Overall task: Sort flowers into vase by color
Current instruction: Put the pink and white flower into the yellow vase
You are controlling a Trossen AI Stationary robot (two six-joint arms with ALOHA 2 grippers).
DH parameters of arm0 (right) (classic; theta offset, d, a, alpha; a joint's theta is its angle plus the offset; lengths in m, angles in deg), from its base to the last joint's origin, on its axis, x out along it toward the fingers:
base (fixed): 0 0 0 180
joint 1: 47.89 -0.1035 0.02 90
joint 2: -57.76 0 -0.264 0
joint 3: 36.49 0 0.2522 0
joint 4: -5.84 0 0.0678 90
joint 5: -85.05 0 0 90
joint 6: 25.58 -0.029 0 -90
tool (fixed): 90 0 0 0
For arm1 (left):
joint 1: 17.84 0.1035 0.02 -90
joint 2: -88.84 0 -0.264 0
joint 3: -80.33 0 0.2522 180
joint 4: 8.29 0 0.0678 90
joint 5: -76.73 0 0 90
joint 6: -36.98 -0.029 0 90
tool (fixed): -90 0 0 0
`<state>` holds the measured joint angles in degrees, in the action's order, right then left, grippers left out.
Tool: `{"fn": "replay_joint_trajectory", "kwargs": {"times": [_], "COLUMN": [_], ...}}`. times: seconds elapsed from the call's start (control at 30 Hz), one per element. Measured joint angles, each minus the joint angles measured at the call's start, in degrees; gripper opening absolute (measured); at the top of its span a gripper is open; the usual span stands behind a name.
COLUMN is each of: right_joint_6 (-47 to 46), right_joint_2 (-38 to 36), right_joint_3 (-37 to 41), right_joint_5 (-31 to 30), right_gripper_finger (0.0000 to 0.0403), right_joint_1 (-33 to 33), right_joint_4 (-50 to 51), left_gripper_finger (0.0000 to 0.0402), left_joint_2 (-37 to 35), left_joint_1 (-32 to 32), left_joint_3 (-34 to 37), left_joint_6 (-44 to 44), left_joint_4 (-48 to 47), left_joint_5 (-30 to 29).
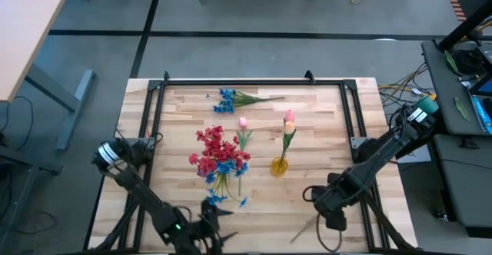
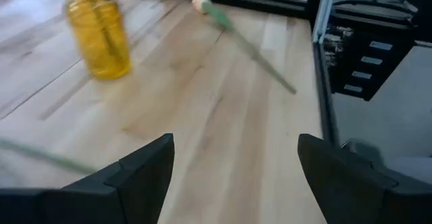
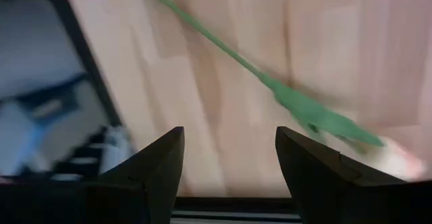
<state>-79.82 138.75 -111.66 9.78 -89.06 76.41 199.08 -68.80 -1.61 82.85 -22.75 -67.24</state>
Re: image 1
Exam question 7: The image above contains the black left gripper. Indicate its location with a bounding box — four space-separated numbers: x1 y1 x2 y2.
190 200 238 254

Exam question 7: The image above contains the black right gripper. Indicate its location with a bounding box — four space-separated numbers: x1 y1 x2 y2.
314 181 353 232

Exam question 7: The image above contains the red artificial flower bunch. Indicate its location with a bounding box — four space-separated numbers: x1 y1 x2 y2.
188 124 253 179

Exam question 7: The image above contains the yellow embossed glass vase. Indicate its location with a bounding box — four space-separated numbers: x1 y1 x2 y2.
270 156 289 177

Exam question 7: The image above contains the pink artificial tulip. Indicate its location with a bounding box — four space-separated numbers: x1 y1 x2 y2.
282 108 297 160
234 115 254 197

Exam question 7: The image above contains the green cup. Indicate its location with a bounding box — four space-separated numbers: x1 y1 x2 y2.
417 94 440 114

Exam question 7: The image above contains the grey side desk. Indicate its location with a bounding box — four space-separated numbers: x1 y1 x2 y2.
421 39 492 137

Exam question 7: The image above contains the green loose leaf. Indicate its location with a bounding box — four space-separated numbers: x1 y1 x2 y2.
454 96 471 123
444 49 460 74

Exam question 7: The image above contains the blue box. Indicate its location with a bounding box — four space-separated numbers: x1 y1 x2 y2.
470 94 492 136

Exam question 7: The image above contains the grey metal desk leg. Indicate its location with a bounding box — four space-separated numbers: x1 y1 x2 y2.
24 62 97 152

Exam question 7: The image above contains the black diagonal beam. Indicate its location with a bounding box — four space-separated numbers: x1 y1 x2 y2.
437 0 492 52

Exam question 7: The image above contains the light wood desk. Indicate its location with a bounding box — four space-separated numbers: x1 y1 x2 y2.
0 0 68 103

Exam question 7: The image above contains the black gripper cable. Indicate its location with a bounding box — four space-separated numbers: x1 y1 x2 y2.
315 213 344 253

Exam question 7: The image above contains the black aluminium table frame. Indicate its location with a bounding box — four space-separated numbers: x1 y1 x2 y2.
82 69 418 254

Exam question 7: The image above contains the yellow black cable bundle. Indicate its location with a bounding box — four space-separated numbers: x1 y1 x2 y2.
377 61 438 109

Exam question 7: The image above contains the black cable coil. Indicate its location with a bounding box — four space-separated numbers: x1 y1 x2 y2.
450 48 487 76

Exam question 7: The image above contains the dark grey desk frame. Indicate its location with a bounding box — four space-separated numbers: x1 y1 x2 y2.
0 143 65 255

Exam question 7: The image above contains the black floor cable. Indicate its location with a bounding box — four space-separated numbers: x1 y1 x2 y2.
0 94 35 153

